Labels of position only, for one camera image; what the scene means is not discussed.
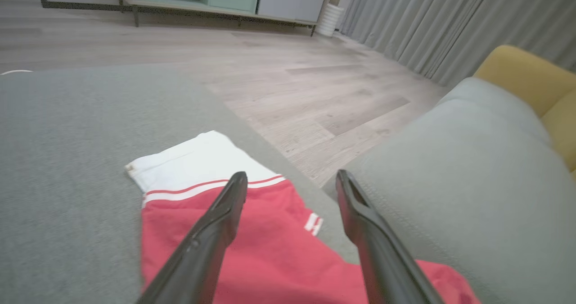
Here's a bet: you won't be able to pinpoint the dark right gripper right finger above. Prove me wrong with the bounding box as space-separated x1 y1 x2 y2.
335 169 446 304

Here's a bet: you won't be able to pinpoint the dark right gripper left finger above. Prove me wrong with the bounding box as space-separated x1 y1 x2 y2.
137 171 248 304

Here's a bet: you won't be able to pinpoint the red shorts white hem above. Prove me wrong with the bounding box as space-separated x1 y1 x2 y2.
125 131 481 304

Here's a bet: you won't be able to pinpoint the grey sofa seat cushion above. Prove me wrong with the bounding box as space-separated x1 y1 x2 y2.
436 77 553 148
322 98 576 304

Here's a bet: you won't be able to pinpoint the grey fabric sofa chaise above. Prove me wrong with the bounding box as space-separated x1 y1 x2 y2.
0 64 360 304

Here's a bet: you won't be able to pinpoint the yellow sofa back cushion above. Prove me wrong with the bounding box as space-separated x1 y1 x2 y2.
540 88 576 172
472 45 576 118

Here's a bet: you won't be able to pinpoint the white ribbed cylinder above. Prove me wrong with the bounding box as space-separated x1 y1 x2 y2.
315 3 344 38

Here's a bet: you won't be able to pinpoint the grey pleated curtain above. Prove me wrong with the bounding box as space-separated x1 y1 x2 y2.
337 0 576 88

